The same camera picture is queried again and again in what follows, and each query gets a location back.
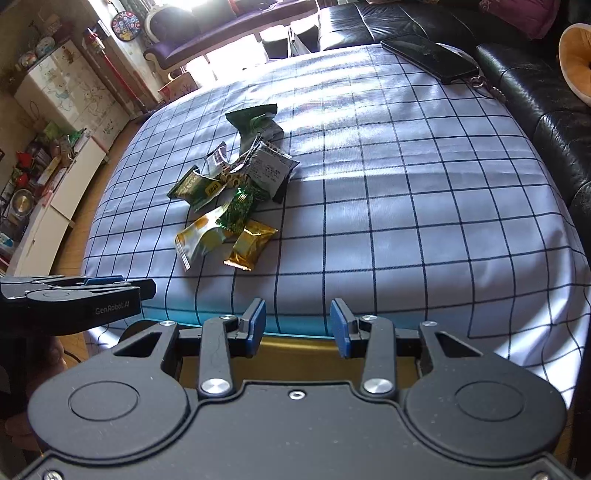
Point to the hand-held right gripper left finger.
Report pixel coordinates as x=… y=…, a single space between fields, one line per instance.
x=255 y=325

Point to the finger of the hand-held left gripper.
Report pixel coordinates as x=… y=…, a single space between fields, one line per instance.
x=105 y=279
x=145 y=290

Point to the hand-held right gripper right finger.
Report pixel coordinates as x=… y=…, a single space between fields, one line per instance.
x=340 y=327

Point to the brown dotted snack packet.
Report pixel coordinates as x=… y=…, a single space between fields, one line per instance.
x=232 y=177

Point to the silver snack packet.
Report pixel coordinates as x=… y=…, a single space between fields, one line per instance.
x=217 y=159

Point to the person's left hand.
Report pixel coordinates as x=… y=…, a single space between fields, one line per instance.
x=48 y=362

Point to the yellow white snack packet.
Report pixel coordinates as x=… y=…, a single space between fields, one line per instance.
x=201 y=240

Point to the gold foil snack packet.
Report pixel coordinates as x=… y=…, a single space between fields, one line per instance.
x=249 y=244

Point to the low white cabinet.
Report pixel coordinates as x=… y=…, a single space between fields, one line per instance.
x=69 y=184

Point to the green yellow snack packet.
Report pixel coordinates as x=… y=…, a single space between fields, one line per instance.
x=194 y=189

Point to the shiny green candy packet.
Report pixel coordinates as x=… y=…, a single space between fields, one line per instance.
x=238 y=208

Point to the pile of household clutter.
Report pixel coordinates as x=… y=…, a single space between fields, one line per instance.
x=32 y=180

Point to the blue white checked cloth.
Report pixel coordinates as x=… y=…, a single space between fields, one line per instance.
x=392 y=184

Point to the grey white labelled snack packet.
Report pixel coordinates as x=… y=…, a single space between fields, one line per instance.
x=270 y=170

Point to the white cabinet with drawings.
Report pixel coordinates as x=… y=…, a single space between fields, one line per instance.
x=69 y=92

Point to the dark green snack packet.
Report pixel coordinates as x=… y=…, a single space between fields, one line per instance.
x=251 y=122

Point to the black stool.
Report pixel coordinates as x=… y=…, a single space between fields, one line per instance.
x=276 y=46

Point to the black smartphone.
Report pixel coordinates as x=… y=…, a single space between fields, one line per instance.
x=427 y=57

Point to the black leather sofa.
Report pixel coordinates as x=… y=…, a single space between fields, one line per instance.
x=531 y=85

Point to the orange plush cushion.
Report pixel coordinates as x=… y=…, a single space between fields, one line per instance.
x=575 y=60

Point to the purple cushion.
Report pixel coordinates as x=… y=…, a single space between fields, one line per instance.
x=521 y=14

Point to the purple chaise with white frame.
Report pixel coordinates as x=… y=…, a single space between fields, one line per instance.
x=221 y=27

